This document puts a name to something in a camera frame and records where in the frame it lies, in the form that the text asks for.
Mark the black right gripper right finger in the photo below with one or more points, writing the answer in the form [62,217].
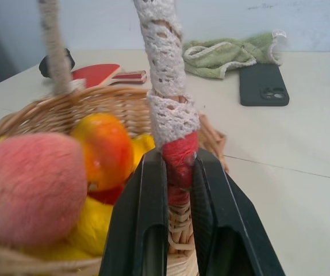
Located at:
[234,224]

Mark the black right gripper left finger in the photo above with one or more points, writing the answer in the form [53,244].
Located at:
[136,218]

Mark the yellow banana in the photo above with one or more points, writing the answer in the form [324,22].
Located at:
[87,230]

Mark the yellow lemon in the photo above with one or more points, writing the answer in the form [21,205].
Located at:
[142,149]

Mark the orange red mango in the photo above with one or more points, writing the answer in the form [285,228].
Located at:
[107,152]

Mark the pink fuzzy peach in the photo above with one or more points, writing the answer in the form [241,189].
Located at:
[30,192]

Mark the black smartphone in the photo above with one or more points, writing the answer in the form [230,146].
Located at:
[264,84]

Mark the red table tennis paddle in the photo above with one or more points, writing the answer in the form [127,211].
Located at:
[101,74]

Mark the green towel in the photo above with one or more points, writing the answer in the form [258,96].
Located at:
[225,57]

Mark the black object behind paddle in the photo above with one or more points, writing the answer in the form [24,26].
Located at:
[67,59]

